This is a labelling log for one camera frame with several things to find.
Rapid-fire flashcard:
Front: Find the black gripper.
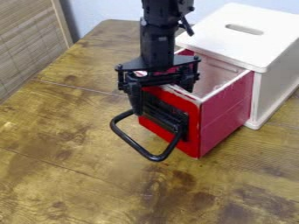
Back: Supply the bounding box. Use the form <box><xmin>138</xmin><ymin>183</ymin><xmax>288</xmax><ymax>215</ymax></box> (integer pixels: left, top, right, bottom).
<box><xmin>115</xmin><ymin>24</ymin><xmax>200</xmax><ymax>116</ymax></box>

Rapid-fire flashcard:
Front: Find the black metal drawer handle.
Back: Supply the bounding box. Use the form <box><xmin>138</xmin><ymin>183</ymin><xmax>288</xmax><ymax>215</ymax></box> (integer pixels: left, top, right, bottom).
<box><xmin>107</xmin><ymin>93</ymin><xmax>190</xmax><ymax>163</ymax></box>

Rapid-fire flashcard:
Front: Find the red wooden drawer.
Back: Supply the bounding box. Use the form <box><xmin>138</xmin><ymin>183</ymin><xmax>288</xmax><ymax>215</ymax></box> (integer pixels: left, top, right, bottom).
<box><xmin>143</xmin><ymin>55</ymin><xmax>253</xmax><ymax>158</ymax></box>

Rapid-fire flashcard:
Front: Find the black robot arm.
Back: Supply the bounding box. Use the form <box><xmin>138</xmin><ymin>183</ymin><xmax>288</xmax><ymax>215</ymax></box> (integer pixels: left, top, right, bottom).
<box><xmin>115</xmin><ymin>0</ymin><xmax>201</xmax><ymax>116</ymax></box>

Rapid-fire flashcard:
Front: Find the white wooden cabinet box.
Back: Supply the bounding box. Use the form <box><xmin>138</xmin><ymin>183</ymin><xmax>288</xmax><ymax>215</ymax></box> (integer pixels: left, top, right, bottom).
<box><xmin>176</xmin><ymin>3</ymin><xmax>299</xmax><ymax>130</ymax></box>

